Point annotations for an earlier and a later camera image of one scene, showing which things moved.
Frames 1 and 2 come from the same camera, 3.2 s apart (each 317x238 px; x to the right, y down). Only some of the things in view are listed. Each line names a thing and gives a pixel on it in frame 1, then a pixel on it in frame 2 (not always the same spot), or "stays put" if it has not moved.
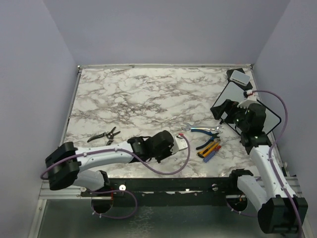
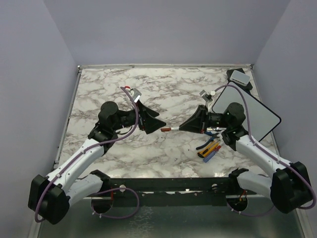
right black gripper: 228,106 -> 198,122
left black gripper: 168,154 -> 148,124
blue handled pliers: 213,136 stays put
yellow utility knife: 207,150 stays put
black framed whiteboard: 243,98 stays put
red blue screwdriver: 207,158 stays put
